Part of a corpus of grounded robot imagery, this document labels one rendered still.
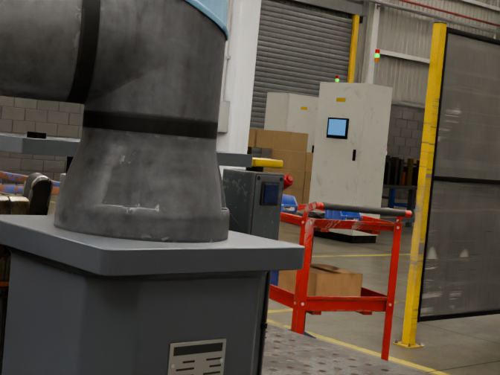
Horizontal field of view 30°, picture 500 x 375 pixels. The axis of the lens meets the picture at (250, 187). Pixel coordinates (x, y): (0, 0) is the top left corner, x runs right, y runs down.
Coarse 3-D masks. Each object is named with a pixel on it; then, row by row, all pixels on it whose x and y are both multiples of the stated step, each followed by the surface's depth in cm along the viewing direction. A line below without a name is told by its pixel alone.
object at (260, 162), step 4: (252, 160) 136; (256, 160) 136; (260, 160) 136; (264, 160) 137; (268, 160) 138; (272, 160) 138; (276, 160) 139; (280, 160) 140; (252, 164) 136; (256, 164) 136; (260, 164) 136; (264, 164) 137; (268, 164) 138; (272, 164) 138; (276, 164) 139; (280, 164) 140; (248, 168) 139; (252, 168) 139; (256, 168) 139; (260, 168) 139
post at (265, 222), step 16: (224, 176) 139; (240, 176) 137; (256, 176) 136; (272, 176) 138; (224, 192) 139; (240, 192) 137; (256, 192) 136; (240, 208) 137; (256, 208) 136; (272, 208) 139; (240, 224) 137; (256, 224) 137; (272, 224) 139; (256, 336) 140; (256, 352) 140; (256, 368) 141
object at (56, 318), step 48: (0, 240) 79; (48, 240) 73; (96, 240) 71; (240, 240) 80; (48, 288) 75; (96, 288) 71; (144, 288) 71; (192, 288) 74; (240, 288) 77; (48, 336) 75; (96, 336) 71; (144, 336) 71; (192, 336) 74; (240, 336) 78
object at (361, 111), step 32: (320, 96) 1209; (352, 96) 1169; (384, 96) 1177; (320, 128) 1207; (352, 128) 1167; (384, 128) 1183; (320, 160) 1205; (352, 160) 1162; (384, 160) 1190; (320, 192) 1203; (352, 192) 1163
